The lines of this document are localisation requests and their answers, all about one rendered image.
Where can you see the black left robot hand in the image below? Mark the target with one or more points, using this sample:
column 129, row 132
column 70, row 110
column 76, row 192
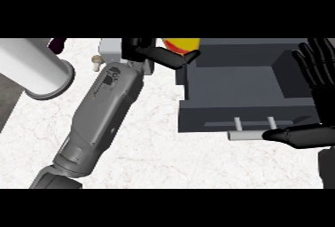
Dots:
column 170, row 57

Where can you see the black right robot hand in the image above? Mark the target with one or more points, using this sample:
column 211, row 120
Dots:
column 323, row 106

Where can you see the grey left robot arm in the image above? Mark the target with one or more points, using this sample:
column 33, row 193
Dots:
column 102, row 109

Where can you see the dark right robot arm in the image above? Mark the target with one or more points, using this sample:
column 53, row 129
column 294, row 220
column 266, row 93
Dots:
column 328, row 168

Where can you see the yellow and red cup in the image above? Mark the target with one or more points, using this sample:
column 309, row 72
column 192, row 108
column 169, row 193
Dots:
column 183, row 44

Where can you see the dark grey open drawer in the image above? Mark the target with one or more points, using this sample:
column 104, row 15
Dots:
column 230, row 82

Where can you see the dark grey drawer front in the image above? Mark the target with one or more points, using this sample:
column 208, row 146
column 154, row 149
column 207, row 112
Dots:
column 210, row 116

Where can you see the small beige mushroom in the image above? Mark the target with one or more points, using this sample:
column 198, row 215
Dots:
column 98, row 60

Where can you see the dark purple object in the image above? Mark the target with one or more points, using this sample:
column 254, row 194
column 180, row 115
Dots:
column 58, row 45

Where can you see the white cylinder with grey rim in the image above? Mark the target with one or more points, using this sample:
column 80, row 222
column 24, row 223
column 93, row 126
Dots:
column 30, row 65

